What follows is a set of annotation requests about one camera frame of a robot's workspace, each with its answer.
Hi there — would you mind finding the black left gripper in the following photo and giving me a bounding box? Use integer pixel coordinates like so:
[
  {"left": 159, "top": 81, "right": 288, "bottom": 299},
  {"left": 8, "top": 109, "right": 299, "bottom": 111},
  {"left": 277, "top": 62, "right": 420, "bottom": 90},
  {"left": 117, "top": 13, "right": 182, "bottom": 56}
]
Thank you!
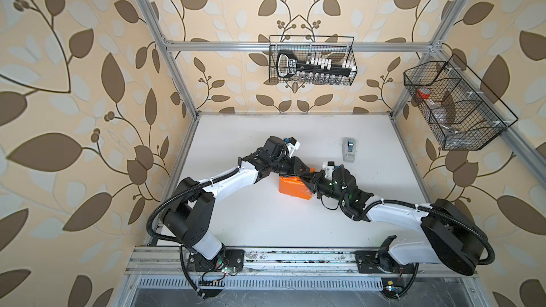
[{"left": 269, "top": 156, "right": 313, "bottom": 176}]

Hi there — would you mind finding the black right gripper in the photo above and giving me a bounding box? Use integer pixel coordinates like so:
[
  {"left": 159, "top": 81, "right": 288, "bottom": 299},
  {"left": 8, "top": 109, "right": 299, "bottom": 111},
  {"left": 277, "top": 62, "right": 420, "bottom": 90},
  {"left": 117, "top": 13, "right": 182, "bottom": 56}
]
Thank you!
[{"left": 299, "top": 170, "right": 346, "bottom": 206}]

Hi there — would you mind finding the orange wrapping paper sheet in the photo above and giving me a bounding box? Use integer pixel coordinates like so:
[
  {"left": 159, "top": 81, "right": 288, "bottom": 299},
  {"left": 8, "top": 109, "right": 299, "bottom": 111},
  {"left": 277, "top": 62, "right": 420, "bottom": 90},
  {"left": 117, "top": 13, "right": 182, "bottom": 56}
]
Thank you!
[{"left": 279, "top": 177, "right": 313, "bottom": 200}]

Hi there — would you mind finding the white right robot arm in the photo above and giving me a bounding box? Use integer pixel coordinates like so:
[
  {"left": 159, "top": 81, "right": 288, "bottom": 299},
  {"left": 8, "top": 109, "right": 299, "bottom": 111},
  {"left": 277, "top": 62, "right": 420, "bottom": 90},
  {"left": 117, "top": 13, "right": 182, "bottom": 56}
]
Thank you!
[{"left": 299, "top": 166, "right": 496, "bottom": 276}]

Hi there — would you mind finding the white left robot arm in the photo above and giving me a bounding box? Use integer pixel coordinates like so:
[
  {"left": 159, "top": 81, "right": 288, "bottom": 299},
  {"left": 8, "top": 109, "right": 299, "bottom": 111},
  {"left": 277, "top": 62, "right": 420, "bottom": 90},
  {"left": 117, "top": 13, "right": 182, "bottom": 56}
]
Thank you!
[{"left": 160, "top": 136, "right": 309, "bottom": 261}]

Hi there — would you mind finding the grey tape dispenser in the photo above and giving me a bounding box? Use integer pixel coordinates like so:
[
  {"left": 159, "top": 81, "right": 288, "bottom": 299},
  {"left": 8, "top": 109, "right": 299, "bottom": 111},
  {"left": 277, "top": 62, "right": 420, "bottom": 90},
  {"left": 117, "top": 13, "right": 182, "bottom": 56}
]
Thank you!
[{"left": 342, "top": 137, "right": 356, "bottom": 163}]

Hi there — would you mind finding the black white tool in basket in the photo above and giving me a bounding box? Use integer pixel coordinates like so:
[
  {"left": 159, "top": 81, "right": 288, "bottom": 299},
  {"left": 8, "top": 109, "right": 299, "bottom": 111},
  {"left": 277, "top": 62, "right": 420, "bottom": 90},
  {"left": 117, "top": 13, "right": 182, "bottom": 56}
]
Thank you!
[{"left": 273, "top": 51, "right": 357, "bottom": 81}]

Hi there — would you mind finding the red capped clear bottle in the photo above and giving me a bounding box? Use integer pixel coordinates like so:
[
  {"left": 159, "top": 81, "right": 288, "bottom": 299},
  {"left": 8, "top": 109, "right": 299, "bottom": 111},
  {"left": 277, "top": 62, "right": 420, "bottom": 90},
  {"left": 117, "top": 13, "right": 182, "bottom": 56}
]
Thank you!
[{"left": 417, "top": 88, "right": 453, "bottom": 134}]

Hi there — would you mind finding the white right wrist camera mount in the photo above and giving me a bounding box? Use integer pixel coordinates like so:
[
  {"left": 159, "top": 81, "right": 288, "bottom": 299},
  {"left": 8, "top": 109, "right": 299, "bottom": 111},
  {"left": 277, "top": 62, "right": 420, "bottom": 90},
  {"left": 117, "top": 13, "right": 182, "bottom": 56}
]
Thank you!
[{"left": 322, "top": 161, "right": 340, "bottom": 180}]

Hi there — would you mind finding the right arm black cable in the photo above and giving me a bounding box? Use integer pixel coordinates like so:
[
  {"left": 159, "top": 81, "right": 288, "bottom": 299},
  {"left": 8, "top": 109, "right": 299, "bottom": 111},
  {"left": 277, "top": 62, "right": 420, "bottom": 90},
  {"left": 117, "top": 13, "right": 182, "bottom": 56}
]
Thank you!
[{"left": 340, "top": 202, "right": 496, "bottom": 299}]

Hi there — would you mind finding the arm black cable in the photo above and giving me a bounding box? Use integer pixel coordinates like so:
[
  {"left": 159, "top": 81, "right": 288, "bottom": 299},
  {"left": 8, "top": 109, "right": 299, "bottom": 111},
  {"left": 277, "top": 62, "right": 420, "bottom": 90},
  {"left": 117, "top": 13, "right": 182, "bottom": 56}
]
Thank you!
[
  {"left": 340, "top": 202, "right": 496, "bottom": 299},
  {"left": 146, "top": 165, "right": 242, "bottom": 299}
]

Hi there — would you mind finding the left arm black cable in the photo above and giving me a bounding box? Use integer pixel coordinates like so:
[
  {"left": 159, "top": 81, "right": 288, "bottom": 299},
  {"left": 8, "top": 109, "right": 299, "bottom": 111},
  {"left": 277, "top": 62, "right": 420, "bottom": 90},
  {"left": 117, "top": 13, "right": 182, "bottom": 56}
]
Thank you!
[{"left": 146, "top": 165, "right": 242, "bottom": 299}]

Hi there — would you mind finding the black wire basket back wall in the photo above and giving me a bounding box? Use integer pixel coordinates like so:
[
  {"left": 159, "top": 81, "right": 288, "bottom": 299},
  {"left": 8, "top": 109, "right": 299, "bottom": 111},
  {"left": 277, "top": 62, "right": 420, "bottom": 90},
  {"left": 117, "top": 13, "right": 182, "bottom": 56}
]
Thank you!
[{"left": 269, "top": 34, "right": 358, "bottom": 86}]

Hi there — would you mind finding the black wire basket wall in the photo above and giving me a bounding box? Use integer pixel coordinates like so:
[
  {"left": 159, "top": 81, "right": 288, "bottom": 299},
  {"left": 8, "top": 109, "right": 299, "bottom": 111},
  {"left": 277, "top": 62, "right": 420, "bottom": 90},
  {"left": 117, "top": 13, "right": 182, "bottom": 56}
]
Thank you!
[
  {"left": 269, "top": 34, "right": 358, "bottom": 86},
  {"left": 403, "top": 54, "right": 518, "bottom": 151}
]

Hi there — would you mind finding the black wire basket right wall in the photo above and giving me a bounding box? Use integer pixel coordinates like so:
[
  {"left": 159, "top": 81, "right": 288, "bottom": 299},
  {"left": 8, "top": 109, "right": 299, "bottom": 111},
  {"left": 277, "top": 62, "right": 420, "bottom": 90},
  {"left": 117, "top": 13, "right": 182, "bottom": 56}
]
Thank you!
[{"left": 403, "top": 54, "right": 518, "bottom": 151}]

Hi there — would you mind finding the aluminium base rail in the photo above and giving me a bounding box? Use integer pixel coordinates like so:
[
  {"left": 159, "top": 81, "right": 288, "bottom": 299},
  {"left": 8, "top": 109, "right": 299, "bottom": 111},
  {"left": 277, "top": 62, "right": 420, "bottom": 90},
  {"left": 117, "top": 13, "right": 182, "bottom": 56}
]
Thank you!
[{"left": 124, "top": 246, "right": 479, "bottom": 278}]

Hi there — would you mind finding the aluminium frame post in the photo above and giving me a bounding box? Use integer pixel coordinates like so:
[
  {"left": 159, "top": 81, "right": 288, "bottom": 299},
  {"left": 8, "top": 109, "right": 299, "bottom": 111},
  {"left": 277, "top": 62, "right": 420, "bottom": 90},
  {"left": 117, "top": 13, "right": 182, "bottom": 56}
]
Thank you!
[{"left": 135, "top": 0, "right": 199, "bottom": 120}]

